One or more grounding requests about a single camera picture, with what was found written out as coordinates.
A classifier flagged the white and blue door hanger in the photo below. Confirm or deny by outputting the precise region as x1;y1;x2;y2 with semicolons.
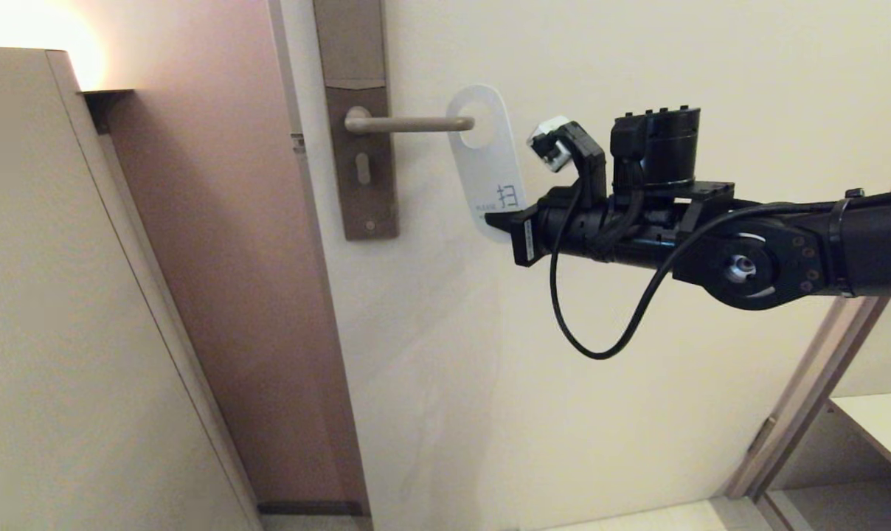
445;84;528;244

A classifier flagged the brown door lock plate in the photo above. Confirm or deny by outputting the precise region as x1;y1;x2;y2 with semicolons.
312;0;401;242

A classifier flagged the dark baseboard strip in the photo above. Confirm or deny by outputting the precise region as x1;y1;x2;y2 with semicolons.
257;501;369;516

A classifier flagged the beige closet shelf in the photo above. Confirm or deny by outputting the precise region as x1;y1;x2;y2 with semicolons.
828;391;891;489

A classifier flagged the black right camera bracket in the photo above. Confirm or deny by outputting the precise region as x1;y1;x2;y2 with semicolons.
552;121;609;209

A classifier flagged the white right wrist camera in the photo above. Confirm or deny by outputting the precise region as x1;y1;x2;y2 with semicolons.
527;115;574;173

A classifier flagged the beige metal door handle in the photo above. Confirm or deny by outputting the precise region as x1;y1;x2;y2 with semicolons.
344;106;476;136

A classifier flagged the dark wall lamp bracket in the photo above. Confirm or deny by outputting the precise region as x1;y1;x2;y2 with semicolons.
79;89;135;135

